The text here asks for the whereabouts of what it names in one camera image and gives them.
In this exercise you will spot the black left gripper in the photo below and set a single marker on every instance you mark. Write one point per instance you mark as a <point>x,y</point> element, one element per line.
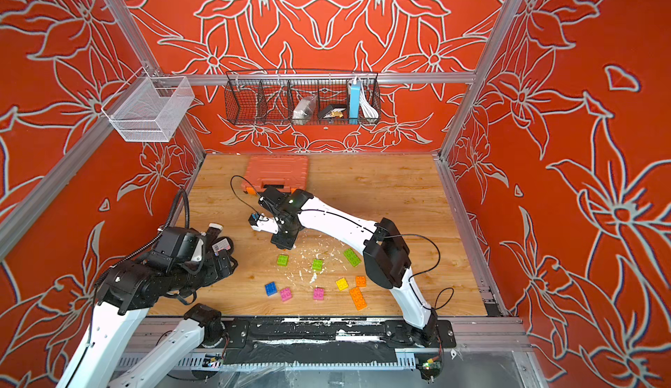
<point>217,270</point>

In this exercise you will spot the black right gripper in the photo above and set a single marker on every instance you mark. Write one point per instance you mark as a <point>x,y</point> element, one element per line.
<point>275,240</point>

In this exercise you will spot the small green lego brick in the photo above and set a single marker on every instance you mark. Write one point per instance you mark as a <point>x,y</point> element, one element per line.
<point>317,265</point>
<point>282,260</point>

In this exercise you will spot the yellow lego brick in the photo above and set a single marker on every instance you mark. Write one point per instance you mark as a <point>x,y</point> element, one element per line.
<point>342,284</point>

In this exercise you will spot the long green lego brick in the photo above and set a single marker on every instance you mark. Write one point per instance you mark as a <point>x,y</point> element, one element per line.
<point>352,257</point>

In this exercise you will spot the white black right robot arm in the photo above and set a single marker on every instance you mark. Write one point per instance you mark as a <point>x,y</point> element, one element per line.
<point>382,246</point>

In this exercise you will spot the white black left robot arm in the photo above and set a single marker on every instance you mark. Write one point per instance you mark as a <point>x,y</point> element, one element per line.
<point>174,265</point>

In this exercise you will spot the blue lego brick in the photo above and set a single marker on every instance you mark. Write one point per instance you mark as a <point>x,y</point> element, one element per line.
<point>271,289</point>

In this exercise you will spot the pink lego brick left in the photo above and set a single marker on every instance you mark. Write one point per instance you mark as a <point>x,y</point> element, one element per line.
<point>286,294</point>

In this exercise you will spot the pink lego brick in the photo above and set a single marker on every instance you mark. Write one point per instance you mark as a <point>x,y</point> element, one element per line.
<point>286,294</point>
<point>318,294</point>

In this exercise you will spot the pink lego brick right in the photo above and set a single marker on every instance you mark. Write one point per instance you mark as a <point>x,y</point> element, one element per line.
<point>318,294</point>

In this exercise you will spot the small orange lego brick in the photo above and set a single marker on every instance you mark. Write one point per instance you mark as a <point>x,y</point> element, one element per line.
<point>361,281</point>

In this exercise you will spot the long orange lego brick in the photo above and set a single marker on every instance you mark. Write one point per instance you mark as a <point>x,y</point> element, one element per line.
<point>357,298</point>

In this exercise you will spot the orange plastic tool case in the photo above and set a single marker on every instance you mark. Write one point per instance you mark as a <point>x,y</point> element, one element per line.
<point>286,173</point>

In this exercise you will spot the clear plastic bag in basket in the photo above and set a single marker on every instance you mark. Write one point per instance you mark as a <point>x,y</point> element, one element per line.
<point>304,110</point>

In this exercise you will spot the black small item in basket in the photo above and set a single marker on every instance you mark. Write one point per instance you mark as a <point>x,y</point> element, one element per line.
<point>333,111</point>

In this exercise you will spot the black wire wall basket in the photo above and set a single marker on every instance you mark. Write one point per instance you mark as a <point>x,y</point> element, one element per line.
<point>261,98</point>

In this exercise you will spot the white wire wall basket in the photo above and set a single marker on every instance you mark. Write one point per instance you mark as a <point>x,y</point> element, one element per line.
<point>151,109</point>

